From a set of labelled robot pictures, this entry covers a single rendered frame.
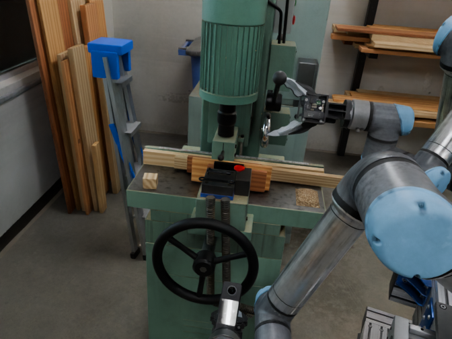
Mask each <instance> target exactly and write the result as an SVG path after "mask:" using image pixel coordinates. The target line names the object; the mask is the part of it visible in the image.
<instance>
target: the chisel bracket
mask: <svg viewBox="0 0 452 339"><path fill-rule="evenodd" d="M238 134H239V127H238V126H234V135H233V136H232V137H221V136H219V135H218V128H217V131H216V133H215V136H214V139H213V145H212V157H211V159H217V158H218V156H219V155H220V154H221V152H222V151H224V152H225V153H224V155H223V156H224V160H223V161H234V158H235V156H236V150H237V143H238V142H237V138H238Z"/></svg>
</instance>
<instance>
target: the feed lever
mask: <svg viewBox="0 0 452 339"><path fill-rule="evenodd" d="M272 80H273V82H274V83H275V88H274V93H270V92H268V93H267V98H266V109H265V110H268V111H275V112H279V111H280V109H281V103H282V96H283V95H281V93H279V89H280V86H281V85H283V84H285V82H286V81H287V75H286V73H285V72H283V71H277V72H275V73H274V75H273V77H272Z"/></svg>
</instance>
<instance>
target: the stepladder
mask: <svg viewBox="0 0 452 339"><path fill-rule="evenodd" d="M87 49H88V52H90V53H91V65H92V73H93V77H98V78H103V82H104V90H105V94H106V102H107V107H108V113H109V118H110V124H109V127H110V130H111V132H112V138H113V142H114V150H115V154H116V162H117V166H118V174H119V178H120V185H121V190H122V197H123V202H124V209H125V214H126V222H127V226H128V234H129V238H130V246H131V250H132V252H131V253H130V258H132V259H135V258H136V257H137V256H138V255H139V253H140V252H141V251H140V247H137V239H136V234H135V226H134V221H133V220H134V218H135V219H136V223H137V229H138V232H139V239H140V243H141V249H142V252H143V260H146V245H145V243H146V241H145V218H146V217H147V215H148V213H149V211H150V209H143V208H137V207H133V209H134V215H133V214H132V209H131V206H127V201H126V189H127V188H128V186H129V185H130V183H131V182H132V181H133V179H134V178H135V176H136V175H137V173H138V172H139V170H140V169H141V167H142V166H143V164H144V163H143V149H142V145H141V139H140V135H139V129H140V127H141V122H139V121H138V122H137V118H136V114H135V107H134V104H133V97H132V93H131V90H130V82H131V81H132V80H133V76H132V75H128V73H127V71H130V70H131V61H130V51H131V50H132V49H133V41H132V40H127V39H119V38H106V37H101V38H98V39H96V40H93V41H91V42H88V43H87ZM133 143H134V145H135V150H136V153H137V159H138V162H136V161H135V152H134V148H133ZM126 178H127V179H126ZM127 181H128V183H127Z"/></svg>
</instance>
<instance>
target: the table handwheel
mask: <svg viewBox="0 0 452 339"><path fill-rule="evenodd" d="M188 229H211V230H214V231H218V232H220V233H223V234H225V235H227V236H229V237H230V238H231V239H233V240H234V241H235V242H237V243H238V244H239V246H240V247H241V248H242V250H243V252H238V253H235V254H230V255H226V256H220V257H216V255H215V254H214V252H215V246H216V243H217V238H218V237H215V246H210V245H208V244H206V236H205V239H204V243H203V246H202V250H201V251H199V252H197V253H195V252H193V251H192V250H191V249H189V248H187V247H186V246H185V245H183V244H182V243H180V242H179V241H178V240H177V239H175V238H174V237H173V236H174V235H175V234H177V233H179V232H181V231H185V230H188ZM167 242H170V243H171V244H173V245H174V246H176V247H177V248H178V249H180V250H182V251H183V252H184V253H185V254H187V255H188V256H190V257H191V258H192V259H193V260H194V262H193V265H192V269H193V271H194V272H195V273H196V274H197V275H199V282H198V289H197V293H196V292H193V291H190V290H188V289H185V288H184V287H182V286H181V285H179V284H178V283H177V282H175V281H174V280H173V279H172V278H171V276H170V275H169V274H168V273H167V271H166V269H165V267H164V265H163V259H162V254H163V249H164V247H165V245H166V243H167ZM246 257H247V259H248V273H247V275H246V277H245V279H244V281H243V282H242V283H241V285H242V292H241V297H242V296H243V295H245V294H246V293H247V292H248V291H249V290H250V289H251V287H252V286H253V285H254V283H255V281H256V279H257V276H258V270H259V261H258V256H257V253H256V251H255V249H254V247H253V245H252V243H251V242H250V240H249V239H248V238H247V237H246V236H245V235H244V234H243V233H242V232H241V231H239V230H238V229H236V228H235V227H233V226H231V225H230V224H227V223H225V222H222V221H219V220H216V219H210V218H204V217H195V218H189V219H183V220H181V221H177V222H175V223H173V224H171V225H170V226H168V227H167V228H165V229H164V230H163V231H162V232H161V233H160V234H159V236H158V237H157V239H156V241H155V243H154V246H153V250H152V263H153V267H154V270H155V273H156V275H157V276H158V278H159V280H160V281H161V282H162V283H163V284H164V285H165V286H166V287H167V288H168V289H169V290H170V291H171V292H172V293H174V294H175V295H177V296H179V297H181V298H183V299H185V300H187V301H191V302H193V303H199V304H203V305H219V302H220V298H221V294H216V295H206V294H202V293H203V288H204V281H205V278H206V276H210V275H212V274H213V273H214V271H215V266H216V264H220V263H223V262H227V261H230V260H236V259H240V258H246Z"/></svg>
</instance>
